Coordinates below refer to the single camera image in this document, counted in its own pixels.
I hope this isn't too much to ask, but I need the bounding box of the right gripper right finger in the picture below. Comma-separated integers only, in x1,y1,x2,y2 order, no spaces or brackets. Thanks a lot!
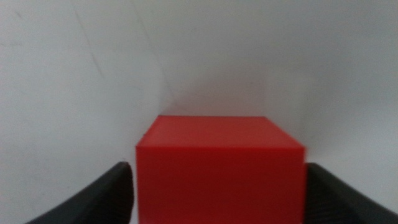
303,162,398,224

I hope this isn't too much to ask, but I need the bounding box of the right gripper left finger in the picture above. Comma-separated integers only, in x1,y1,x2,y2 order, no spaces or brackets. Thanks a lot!
26,161,135,224

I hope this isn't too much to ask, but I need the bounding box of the red cube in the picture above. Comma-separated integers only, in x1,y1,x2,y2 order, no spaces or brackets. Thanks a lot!
135,114,307,224

